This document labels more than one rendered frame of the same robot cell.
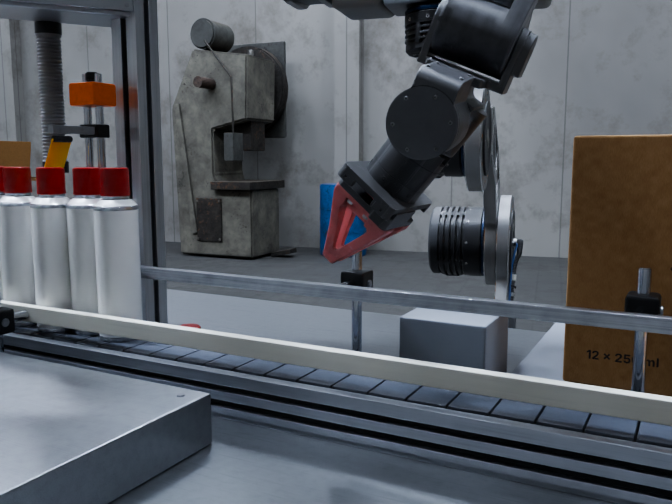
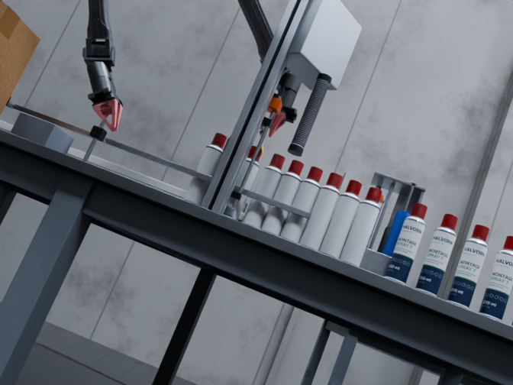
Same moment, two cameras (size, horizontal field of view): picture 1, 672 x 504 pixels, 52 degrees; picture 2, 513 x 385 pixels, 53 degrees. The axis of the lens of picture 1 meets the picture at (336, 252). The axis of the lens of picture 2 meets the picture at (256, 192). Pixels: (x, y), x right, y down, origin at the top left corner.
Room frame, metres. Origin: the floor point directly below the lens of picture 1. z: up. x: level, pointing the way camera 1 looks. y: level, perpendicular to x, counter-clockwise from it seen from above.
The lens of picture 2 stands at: (2.15, 0.03, 0.73)
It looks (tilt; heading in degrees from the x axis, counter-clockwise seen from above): 10 degrees up; 164
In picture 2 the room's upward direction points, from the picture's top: 22 degrees clockwise
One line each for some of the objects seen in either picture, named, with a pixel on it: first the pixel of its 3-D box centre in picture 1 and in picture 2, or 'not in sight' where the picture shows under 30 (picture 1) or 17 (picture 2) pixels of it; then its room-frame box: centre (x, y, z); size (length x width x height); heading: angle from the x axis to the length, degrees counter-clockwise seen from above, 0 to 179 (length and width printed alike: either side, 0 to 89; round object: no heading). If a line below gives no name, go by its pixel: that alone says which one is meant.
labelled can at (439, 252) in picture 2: not in sight; (438, 255); (1.11, 0.81, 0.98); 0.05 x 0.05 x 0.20
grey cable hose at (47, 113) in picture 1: (51, 99); (310, 114); (1.01, 0.41, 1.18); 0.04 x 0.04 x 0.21
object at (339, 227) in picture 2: not in sight; (342, 219); (1.00, 0.59, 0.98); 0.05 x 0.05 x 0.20
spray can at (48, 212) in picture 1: (54, 249); (242, 183); (0.86, 0.35, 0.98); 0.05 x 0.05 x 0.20
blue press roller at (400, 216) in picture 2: not in sight; (393, 242); (1.02, 0.74, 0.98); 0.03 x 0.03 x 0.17
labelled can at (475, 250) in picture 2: not in sight; (469, 266); (1.14, 0.87, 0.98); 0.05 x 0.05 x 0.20
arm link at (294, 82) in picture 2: not in sight; (290, 85); (0.69, 0.42, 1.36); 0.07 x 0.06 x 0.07; 164
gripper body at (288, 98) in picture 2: not in sight; (283, 101); (0.69, 0.42, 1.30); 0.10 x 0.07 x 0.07; 65
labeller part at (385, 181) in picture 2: not in sight; (397, 186); (0.95, 0.73, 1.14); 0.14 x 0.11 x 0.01; 62
